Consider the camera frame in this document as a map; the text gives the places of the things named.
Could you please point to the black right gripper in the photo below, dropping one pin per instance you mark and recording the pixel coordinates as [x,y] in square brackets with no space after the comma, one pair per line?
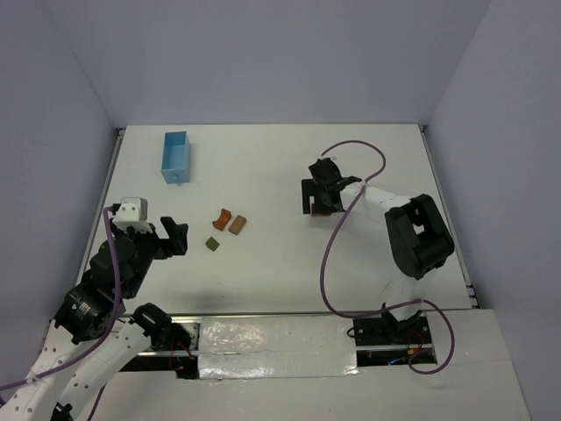
[316,196]

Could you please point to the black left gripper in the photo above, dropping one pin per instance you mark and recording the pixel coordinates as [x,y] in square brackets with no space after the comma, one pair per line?
[164,245]

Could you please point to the green triangular wood block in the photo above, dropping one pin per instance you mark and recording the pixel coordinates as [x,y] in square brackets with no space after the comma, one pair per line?
[212,244]

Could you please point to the orange arch wood block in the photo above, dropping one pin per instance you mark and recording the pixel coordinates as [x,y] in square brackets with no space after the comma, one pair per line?
[223,220]

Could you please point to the light oak rectangular block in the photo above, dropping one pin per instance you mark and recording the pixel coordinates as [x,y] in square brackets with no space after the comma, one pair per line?
[237,225]

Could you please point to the blue wooden drawer box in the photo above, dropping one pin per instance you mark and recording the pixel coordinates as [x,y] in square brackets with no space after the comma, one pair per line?
[175,165]

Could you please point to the walnut base block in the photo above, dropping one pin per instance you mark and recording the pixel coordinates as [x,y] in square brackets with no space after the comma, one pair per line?
[317,213]

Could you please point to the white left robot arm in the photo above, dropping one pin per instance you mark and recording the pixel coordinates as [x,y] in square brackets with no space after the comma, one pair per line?
[84,350]

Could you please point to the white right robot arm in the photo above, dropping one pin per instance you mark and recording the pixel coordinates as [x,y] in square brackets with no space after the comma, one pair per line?
[419,240]

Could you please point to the silver tape strip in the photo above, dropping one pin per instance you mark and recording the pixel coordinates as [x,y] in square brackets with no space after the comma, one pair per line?
[276,347]

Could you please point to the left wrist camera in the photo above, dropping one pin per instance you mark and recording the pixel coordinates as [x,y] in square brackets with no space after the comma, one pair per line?
[132,213]

